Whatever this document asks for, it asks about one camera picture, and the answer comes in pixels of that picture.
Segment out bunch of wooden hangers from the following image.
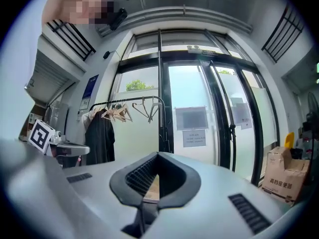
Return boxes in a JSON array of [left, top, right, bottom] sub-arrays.
[[100, 103, 134, 123]]

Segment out white paper notice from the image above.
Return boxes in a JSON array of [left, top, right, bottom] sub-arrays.
[[182, 129, 207, 148]]

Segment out grey poster on door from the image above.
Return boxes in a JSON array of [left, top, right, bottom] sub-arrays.
[[175, 106, 209, 131]]

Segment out blue wall poster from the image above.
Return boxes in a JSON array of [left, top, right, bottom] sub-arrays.
[[79, 74, 100, 111]]

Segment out black framed glass door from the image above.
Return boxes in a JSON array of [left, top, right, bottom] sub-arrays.
[[109, 28, 278, 187]]

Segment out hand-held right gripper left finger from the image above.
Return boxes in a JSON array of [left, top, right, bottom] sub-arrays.
[[109, 152, 160, 208]]

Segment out white emergency light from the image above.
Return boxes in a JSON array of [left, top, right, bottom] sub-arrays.
[[186, 44, 201, 55]]

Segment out black metal coat stand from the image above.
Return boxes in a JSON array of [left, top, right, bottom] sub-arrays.
[[89, 95, 172, 164]]

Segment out person's head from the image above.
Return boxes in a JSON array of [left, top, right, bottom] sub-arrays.
[[41, 0, 116, 26]]

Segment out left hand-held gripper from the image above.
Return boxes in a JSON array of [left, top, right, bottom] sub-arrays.
[[27, 119, 91, 169]]

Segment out grey clothes hanger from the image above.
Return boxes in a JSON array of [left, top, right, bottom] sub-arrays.
[[148, 96, 160, 124]]

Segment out grey ceiling pipe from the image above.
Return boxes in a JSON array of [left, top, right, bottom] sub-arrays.
[[96, 6, 253, 37]]

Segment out black head-mounted camera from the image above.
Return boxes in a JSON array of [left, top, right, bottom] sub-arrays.
[[109, 7, 129, 31]]

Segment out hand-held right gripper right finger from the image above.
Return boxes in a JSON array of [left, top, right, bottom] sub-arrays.
[[157, 152, 201, 209]]

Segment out white papers on glass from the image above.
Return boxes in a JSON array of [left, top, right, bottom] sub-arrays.
[[230, 97, 253, 130]]

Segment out black metal railing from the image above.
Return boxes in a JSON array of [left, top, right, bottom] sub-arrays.
[[46, 19, 97, 62], [261, 4, 305, 64]]

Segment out yellow floor sign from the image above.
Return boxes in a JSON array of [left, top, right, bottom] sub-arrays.
[[284, 131, 295, 149]]

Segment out white hanging garment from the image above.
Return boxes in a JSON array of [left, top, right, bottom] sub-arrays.
[[80, 110, 97, 134]]

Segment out brown cardboard box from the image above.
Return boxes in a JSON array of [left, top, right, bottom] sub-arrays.
[[261, 146, 311, 207]]

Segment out brown clothes hanger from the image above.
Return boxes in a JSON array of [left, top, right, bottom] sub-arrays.
[[132, 97, 150, 120]]

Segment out black hanging coat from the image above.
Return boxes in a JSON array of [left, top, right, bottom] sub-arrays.
[[84, 109, 116, 165]]

